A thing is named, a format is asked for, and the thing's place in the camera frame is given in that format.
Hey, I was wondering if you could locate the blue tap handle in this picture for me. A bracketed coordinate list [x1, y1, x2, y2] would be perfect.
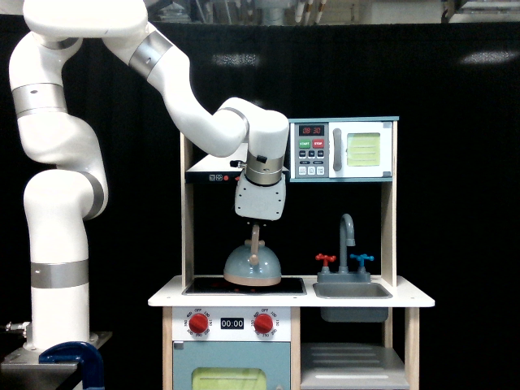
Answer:
[349, 253, 375, 275]

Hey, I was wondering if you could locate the left red oven knob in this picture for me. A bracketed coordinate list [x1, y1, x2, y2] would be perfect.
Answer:
[188, 313, 209, 334]

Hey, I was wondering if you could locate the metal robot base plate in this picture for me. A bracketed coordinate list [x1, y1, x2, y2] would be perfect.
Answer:
[1, 331, 112, 389]

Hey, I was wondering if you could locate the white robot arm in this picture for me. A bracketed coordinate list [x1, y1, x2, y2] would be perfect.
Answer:
[9, 1, 289, 351]

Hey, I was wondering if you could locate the grey-blue toy teapot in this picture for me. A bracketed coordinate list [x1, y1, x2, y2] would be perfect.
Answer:
[223, 223, 281, 286]

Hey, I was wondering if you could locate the grey toy faucet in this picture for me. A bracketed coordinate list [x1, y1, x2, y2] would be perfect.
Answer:
[317, 214, 371, 283]

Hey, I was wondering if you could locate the right red oven knob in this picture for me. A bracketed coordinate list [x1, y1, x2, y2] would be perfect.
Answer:
[253, 313, 274, 335]

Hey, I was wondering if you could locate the red oven knob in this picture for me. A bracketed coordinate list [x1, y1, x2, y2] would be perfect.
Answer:
[253, 313, 274, 335]
[188, 313, 209, 334]

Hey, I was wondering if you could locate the silver toy range hood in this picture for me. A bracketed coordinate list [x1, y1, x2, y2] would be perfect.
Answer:
[184, 149, 288, 186]

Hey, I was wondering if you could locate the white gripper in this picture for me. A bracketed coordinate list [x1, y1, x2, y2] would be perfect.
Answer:
[235, 173, 286, 221]

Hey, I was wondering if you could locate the red tap handle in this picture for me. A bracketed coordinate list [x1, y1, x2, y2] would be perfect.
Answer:
[315, 253, 336, 274]

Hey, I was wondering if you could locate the black backdrop curtain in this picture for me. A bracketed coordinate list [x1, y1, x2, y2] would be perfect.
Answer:
[0, 14, 520, 390]

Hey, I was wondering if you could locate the wooden toy kitchen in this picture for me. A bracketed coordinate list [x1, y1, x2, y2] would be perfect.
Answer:
[149, 121, 435, 389]

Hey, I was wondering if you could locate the grey toy sink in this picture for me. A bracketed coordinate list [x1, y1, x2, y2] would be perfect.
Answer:
[313, 282, 392, 323]

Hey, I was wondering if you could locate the black toy stove top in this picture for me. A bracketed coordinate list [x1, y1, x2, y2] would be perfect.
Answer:
[183, 276, 306, 295]

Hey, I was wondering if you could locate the toy microwave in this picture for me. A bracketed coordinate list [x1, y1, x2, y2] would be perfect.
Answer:
[289, 116, 398, 182]

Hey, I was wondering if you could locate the blue clamp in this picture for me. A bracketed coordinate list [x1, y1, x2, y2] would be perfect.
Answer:
[38, 341, 105, 390]

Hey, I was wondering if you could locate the blue toy oven door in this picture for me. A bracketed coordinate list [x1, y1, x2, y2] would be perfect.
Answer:
[173, 341, 291, 389]

